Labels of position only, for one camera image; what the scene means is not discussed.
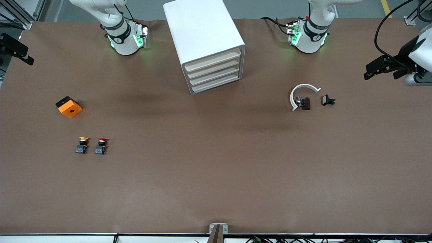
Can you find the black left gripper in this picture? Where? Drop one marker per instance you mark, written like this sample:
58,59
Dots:
403,54

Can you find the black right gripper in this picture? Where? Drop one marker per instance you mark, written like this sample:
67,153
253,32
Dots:
7,43

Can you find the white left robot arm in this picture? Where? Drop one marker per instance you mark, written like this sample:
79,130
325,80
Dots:
312,37

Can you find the black square push button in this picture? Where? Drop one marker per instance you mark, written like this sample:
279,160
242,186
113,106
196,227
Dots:
325,100

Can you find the yellow push button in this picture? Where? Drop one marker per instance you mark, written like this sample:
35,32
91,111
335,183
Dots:
82,147

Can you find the red push button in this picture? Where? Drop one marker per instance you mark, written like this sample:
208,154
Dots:
100,149

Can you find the white drawer cabinet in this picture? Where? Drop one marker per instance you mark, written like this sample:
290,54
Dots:
199,27

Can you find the orange and black box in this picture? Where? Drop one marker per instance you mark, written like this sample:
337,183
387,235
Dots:
71,109

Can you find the aluminium frame profile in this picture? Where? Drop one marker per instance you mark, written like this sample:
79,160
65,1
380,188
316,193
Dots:
25,23
410,21

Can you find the white curved bracket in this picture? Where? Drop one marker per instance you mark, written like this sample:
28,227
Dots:
304,85

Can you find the grey metal mounting bracket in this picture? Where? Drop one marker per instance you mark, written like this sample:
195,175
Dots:
211,226

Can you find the brown mount post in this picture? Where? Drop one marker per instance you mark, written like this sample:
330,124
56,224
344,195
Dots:
216,236

